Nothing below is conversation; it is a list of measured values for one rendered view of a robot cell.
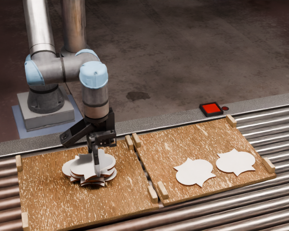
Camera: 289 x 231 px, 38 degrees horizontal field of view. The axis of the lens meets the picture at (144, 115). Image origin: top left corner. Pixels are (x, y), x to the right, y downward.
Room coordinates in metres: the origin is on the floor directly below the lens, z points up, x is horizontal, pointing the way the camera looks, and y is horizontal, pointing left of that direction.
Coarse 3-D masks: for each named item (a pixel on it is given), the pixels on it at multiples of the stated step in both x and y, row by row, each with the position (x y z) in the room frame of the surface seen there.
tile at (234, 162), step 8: (232, 152) 1.16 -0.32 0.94; (240, 152) 1.16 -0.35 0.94; (224, 160) 1.11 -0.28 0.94; (232, 160) 1.12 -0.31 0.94; (240, 160) 1.12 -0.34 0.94; (248, 160) 1.12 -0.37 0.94; (224, 168) 1.07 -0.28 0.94; (232, 168) 1.08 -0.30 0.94; (240, 168) 1.08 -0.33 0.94; (248, 168) 1.08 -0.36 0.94
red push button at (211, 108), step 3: (204, 105) 1.48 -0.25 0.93; (207, 105) 1.48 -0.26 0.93; (210, 105) 1.48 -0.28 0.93; (213, 105) 1.48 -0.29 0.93; (216, 105) 1.48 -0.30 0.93; (204, 108) 1.46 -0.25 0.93; (207, 108) 1.46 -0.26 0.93; (210, 108) 1.46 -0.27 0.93; (213, 108) 1.46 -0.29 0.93; (216, 108) 1.46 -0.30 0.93; (207, 111) 1.43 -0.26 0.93; (210, 111) 1.43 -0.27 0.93; (213, 111) 1.43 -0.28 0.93; (216, 111) 1.43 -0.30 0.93
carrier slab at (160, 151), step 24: (216, 120) 1.36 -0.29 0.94; (144, 144) 1.21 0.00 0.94; (168, 144) 1.21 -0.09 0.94; (192, 144) 1.21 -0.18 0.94; (216, 144) 1.21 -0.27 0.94; (240, 144) 1.21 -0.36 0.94; (168, 168) 1.08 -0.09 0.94; (216, 168) 1.08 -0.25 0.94; (264, 168) 1.09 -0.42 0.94; (168, 192) 0.97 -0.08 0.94; (192, 192) 0.97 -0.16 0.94; (216, 192) 0.98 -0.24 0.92
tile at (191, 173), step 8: (192, 160) 1.11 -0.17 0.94; (200, 160) 1.11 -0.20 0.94; (176, 168) 1.07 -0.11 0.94; (184, 168) 1.07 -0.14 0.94; (192, 168) 1.07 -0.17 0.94; (200, 168) 1.07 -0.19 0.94; (208, 168) 1.07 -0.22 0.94; (176, 176) 1.03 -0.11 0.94; (184, 176) 1.03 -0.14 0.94; (192, 176) 1.03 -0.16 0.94; (200, 176) 1.03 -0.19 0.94; (208, 176) 1.03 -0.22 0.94; (184, 184) 1.00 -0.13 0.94; (192, 184) 1.00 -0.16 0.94; (200, 184) 1.00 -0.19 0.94
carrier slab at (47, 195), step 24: (120, 144) 1.20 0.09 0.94; (24, 168) 1.07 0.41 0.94; (48, 168) 1.07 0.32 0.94; (120, 168) 1.08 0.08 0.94; (24, 192) 0.95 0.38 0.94; (48, 192) 0.96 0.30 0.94; (72, 192) 0.96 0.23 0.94; (96, 192) 0.96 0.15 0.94; (120, 192) 0.96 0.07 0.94; (144, 192) 0.96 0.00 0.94; (48, 216) 0.86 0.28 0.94; (72, 216) 0.86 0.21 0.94; (96, 216) 0.86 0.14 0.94; (120, 216) 0.87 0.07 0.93
